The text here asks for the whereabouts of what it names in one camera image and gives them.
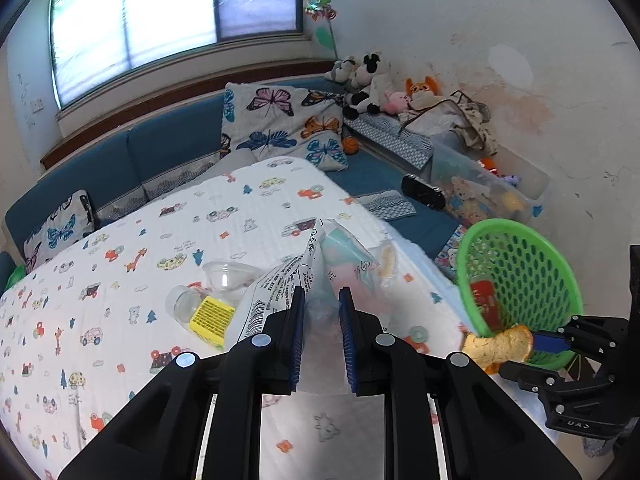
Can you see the clear plastic bowl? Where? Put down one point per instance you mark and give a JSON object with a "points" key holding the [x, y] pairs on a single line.
{"points": [[230, 275]]}

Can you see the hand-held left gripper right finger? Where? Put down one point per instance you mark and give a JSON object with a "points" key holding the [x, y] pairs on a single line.
{"points": [[346, 340]]}

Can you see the wooden ledge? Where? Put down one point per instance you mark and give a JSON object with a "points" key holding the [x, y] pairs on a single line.
{"points": [[175, 95]]}

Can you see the red printed paper cup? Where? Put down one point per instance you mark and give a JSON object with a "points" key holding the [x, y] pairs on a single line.
{"points": [[482, 302]]}

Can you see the blue white patterned mat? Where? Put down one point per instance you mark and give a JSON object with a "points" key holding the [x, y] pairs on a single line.
{"points": [[390, 205]]}

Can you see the small butterfly pillow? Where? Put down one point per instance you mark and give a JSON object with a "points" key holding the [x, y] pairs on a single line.
{"points": [[60, 225]]}

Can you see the orange ball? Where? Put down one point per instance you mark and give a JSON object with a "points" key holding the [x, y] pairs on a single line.
{"points": [[351, 146]]}

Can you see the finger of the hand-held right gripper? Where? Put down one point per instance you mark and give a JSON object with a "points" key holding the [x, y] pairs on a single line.
{"points": [[550, 342], [527, 375]]}

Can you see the blue white patterned cushion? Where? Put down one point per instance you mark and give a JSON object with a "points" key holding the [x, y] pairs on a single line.
{"points": [[395, 140]]}

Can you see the wall switch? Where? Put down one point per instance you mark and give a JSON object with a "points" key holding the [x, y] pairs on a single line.
{"points": [[36, 105]]}

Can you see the colourful pinwheel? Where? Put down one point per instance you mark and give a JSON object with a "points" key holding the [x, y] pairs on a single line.
{"points": [[320, 10]]}

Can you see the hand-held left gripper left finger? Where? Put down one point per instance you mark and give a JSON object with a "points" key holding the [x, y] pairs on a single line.
{"points": [[298, 340]]}

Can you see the printed clear plastic bag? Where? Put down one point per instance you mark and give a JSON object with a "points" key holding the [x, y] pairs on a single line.
{"points": [[285, 290]]}

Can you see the orange fox plush toy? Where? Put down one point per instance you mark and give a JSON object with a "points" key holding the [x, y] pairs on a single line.
{"points": [[422, 92]]}

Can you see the cracker in clear bag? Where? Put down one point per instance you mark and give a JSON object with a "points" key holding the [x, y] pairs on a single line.
{"points": [[387, 262]]}

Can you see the yellow label plastic bottle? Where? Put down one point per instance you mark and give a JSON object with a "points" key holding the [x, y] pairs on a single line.
{"points": [[205, 312]]}

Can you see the window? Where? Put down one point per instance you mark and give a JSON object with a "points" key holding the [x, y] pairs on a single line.
{"points": [[170, 15]]}

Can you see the large butterfly pillow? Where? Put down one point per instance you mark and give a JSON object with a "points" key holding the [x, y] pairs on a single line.
{"points": [[285, 120]]}

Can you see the clear plastic storage box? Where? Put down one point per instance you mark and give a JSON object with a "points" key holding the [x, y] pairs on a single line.
{"points": [[485, 185]]}

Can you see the patterned cloth bag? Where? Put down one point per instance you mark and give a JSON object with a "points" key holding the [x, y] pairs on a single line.
{"points": [[452, 115]]}

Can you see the cow plush toy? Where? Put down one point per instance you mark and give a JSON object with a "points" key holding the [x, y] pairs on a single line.
{"points": [[370, 85]]}

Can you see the colourful picture book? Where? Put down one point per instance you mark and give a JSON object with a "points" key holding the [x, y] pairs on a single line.
{"points": [[450, 252]]}

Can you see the pink plush toy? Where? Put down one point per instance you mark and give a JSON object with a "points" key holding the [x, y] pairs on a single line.
{"points": [[395, 102]]}

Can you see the blue sofa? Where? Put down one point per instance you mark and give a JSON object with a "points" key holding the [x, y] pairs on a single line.
{"points": [[165, 160]]}

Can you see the bread slice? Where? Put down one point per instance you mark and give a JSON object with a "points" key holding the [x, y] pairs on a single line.
{"points": [[500, 347]]}

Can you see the grey plush toy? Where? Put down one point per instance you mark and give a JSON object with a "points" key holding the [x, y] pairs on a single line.
{"points": [[340, 70]]}

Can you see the green plastic basket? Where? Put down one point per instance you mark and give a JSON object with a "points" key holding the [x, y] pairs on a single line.
{"points": [[520, 280]]}

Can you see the black case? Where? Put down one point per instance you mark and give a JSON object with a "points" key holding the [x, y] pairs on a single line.
{"points": [[424, 191]]}

